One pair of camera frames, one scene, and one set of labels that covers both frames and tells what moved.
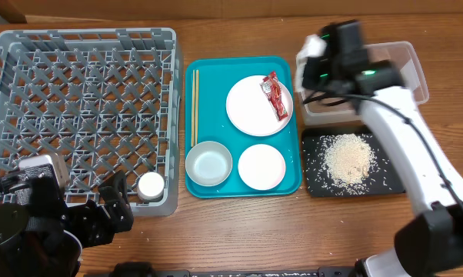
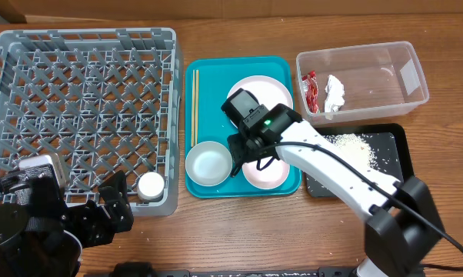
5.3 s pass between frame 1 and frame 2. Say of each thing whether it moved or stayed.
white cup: stayed
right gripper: moved
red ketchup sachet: moved
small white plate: stayed
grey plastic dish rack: stayed
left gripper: stayed
